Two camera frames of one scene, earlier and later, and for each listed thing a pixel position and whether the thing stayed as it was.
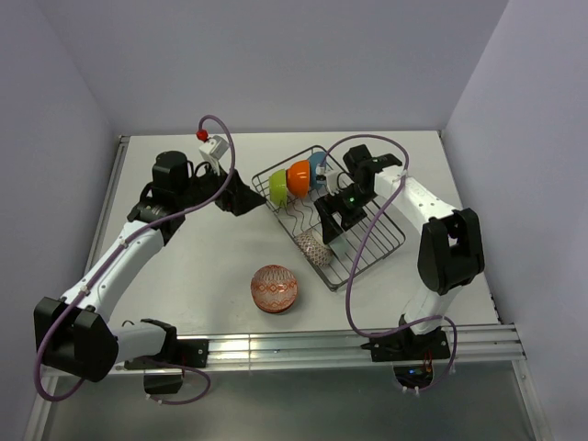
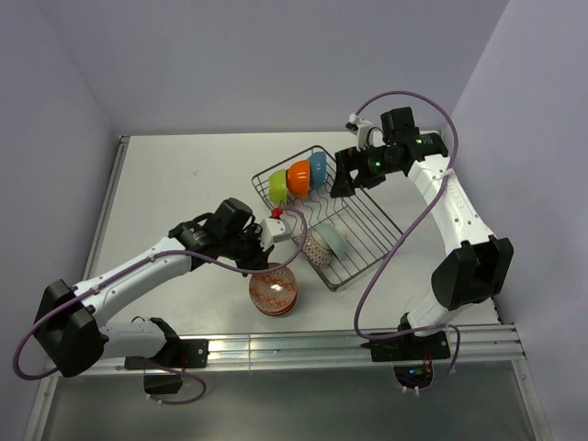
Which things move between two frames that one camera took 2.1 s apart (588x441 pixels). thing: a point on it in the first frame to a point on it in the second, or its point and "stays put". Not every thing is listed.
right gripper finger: [331, 226] to [346, 161]
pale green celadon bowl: [340, 245] stays put
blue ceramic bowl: [316, 158] stays put
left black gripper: [238, 197] to [259, 258]
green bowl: [278, 188] stays put
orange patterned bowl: [274, 288] stays put
